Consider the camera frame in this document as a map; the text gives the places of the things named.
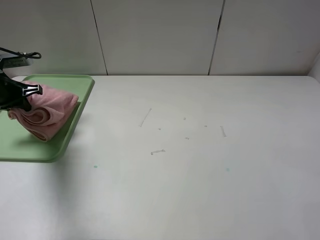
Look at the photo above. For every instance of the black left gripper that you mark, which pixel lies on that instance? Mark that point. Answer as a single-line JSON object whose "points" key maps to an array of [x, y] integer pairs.
{"points": [[13, 94]]}

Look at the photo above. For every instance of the pink terry towel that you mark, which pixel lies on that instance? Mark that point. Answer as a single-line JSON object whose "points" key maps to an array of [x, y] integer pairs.
{"points": [[49, 112]]}

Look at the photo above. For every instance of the green plastic tray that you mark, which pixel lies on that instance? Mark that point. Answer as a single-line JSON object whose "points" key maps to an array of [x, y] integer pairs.
{"points": [[19, 145]]}

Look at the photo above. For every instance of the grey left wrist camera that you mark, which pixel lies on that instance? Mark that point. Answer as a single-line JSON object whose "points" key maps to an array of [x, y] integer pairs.
{"points": [[15, 62]]}

